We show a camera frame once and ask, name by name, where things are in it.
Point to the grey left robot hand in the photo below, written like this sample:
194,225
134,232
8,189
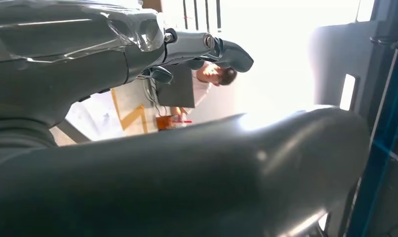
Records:
55,65

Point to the plastic cup orange drink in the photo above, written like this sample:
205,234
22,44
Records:
164,123

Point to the black window railing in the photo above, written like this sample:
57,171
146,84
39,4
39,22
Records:
195,13

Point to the brown cardboard box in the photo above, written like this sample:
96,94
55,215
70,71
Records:
152,5

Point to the dark grey laptop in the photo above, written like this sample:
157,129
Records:
176,91

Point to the person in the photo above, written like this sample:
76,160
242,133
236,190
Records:
215,73

